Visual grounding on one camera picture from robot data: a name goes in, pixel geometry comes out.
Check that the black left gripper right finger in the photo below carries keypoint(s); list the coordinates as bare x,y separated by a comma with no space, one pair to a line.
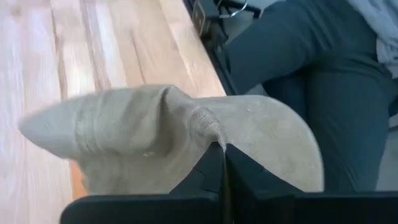
280,208

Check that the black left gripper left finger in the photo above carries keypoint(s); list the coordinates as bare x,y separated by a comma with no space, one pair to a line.
155,208

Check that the beige cap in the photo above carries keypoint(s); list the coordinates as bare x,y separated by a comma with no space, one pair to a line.
124,124

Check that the person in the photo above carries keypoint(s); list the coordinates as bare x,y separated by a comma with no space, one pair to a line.
326,93

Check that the black aluminium table frame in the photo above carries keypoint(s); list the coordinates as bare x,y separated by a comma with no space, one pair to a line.
214,34

